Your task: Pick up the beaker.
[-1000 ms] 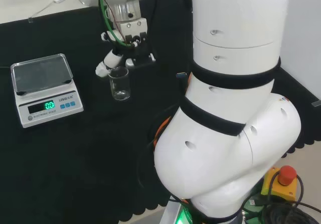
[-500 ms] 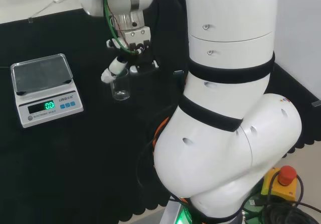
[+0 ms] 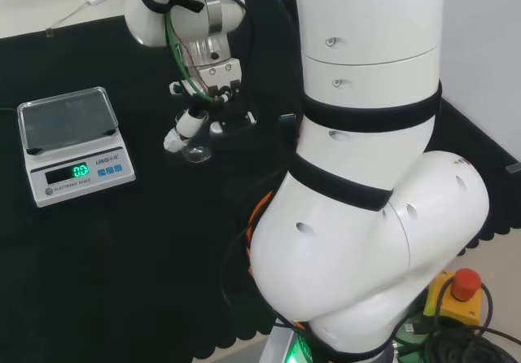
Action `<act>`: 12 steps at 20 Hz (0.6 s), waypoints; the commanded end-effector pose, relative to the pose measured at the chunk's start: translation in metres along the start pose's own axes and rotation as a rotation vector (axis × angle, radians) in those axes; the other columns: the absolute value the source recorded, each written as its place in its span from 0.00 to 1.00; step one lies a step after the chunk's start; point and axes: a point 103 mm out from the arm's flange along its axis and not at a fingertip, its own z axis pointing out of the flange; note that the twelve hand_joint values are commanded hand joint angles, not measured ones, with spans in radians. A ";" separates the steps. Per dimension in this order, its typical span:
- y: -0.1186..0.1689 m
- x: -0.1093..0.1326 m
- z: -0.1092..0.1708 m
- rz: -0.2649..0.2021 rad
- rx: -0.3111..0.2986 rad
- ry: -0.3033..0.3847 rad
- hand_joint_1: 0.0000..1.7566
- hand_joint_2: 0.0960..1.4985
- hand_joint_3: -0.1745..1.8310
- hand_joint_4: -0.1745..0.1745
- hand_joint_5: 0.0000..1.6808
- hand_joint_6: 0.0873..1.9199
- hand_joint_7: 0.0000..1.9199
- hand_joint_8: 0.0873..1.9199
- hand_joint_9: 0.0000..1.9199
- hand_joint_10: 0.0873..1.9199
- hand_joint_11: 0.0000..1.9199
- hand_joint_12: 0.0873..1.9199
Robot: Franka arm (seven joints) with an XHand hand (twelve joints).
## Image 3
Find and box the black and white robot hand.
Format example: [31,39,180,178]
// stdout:
[164,58,258,155]

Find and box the small clear glass beaker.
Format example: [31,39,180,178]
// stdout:
[182,137,213,164]

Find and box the white electronic balance steel pan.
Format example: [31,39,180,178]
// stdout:
[16,86,138,208]

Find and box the black bench cloth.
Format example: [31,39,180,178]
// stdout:
[0,0,521,343]

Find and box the green base fixture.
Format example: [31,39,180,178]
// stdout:
[396,320,428,348]

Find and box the yellow stop button red cap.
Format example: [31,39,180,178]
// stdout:
[422,268,484,326]

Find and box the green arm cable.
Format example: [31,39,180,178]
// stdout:
[164,12,215,103]

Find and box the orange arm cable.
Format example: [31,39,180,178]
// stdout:
[243,190,274,286]

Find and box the white power strip cable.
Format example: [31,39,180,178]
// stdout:
[50,0,89,30]

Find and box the black cable bundle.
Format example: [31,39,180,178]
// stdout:
[429,275,521,363]

